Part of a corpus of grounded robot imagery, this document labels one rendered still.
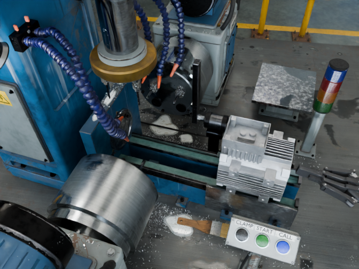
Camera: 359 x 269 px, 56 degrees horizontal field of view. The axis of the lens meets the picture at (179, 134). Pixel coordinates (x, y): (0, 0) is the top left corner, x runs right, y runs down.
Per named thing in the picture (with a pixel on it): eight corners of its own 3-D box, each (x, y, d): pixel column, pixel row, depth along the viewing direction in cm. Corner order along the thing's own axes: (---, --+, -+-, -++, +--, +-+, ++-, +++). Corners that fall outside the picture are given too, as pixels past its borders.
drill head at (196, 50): (132, 122, 132) (123, 70, 113) (168, 62, 158) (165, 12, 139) (193, 137, 126) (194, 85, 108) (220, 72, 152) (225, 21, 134)
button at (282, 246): (274, 250, 83) (275, 252, 81) (278, 237, 83) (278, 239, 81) (287, 253, 82) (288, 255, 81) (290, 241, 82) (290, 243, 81)
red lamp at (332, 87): (319, 91, 111) (323, 80, 108) (320, 80, 115) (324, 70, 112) (338, 95, 110) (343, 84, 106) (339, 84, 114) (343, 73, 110)
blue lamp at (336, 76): (323, 80, 108) (328, 69, 104) (324, 70, 112) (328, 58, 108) (343, 84, 106) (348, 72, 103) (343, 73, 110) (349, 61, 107)
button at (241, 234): (234, 237, 85) (234, 239, 84) (237, 226, 85) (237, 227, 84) (246, 241, 85) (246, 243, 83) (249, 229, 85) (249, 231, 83)
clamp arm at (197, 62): (189, 123, 120) (190, 63, 101) (192, 117, 122) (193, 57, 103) (199, 125, 119) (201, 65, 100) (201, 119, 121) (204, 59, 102)
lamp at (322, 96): (315, 101, 114) (319, 91, 111) (317, 91, 118) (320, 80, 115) (334, 105, 113) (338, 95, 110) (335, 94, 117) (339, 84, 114)
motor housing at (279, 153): (213, 195, 109) (217, 158, 95) (227, 151, 121) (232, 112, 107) (276, 212, 104) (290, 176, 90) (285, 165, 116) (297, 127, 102)
